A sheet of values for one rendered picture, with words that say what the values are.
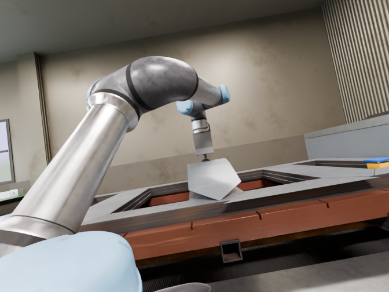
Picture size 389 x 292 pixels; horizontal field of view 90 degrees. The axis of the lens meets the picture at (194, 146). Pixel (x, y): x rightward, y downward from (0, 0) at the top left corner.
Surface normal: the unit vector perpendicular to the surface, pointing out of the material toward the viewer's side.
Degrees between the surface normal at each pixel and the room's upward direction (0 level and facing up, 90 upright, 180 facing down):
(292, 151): 90
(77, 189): 81
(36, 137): 90
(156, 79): 107
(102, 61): 90
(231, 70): 90
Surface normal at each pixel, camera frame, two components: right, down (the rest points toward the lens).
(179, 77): 0.65, 0.07
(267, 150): -0.03, -0.07
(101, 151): 0.82, -0.32
